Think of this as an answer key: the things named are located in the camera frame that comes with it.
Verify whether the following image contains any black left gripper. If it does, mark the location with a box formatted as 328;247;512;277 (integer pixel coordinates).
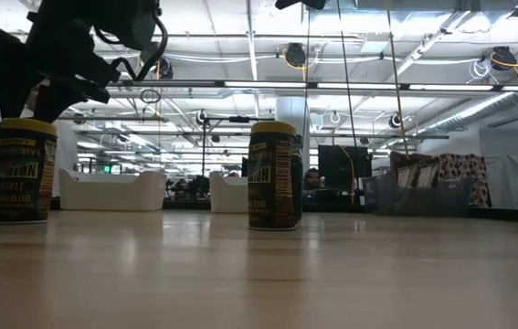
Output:
0;0;132;124

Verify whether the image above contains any yellow-lid spice jar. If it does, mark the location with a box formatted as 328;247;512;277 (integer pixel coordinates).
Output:
247;120;298;231
0;117;58;225

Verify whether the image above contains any brown spice packet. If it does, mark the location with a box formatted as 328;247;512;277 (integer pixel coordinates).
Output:
416;154;441;189
389;152;418;189

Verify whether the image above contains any long ceiling light bar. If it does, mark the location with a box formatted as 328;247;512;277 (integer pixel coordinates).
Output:
107;78;518;92

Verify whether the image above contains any white building column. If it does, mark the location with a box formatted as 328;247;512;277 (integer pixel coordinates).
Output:
275;95;312;173

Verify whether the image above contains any white plastic bin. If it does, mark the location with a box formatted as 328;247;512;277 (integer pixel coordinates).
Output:
208;171;250;215
58;167;167;212

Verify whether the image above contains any black metal stand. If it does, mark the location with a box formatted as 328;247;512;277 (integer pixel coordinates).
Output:
196;114;277;178

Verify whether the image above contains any black background monitor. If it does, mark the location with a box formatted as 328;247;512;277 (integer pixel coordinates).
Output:
317;144;373;191

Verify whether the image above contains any person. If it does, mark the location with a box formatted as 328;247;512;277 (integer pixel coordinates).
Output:
302;167;324;192

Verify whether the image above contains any black background equipment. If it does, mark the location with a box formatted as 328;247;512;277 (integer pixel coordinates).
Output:
166;175;211;202

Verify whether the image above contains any grey translucent plastic bin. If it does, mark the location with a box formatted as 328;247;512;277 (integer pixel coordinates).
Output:
362;175;472;217

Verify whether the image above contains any red patterned fabric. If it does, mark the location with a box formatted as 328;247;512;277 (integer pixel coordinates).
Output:
439;153;492;207

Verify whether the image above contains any white draped sheet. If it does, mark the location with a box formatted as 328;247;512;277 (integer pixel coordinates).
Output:
484;154;518;210

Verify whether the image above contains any black hanging cable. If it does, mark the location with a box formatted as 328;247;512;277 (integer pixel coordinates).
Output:
334;0;359;148

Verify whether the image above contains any yellow hanging cable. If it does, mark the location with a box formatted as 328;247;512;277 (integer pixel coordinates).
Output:
384;0;411;157

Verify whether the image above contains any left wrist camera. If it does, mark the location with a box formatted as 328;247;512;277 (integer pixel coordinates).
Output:
128;8;159;52

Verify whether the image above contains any black aluminium table frame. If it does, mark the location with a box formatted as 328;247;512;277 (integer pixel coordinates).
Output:
48;196;518;226

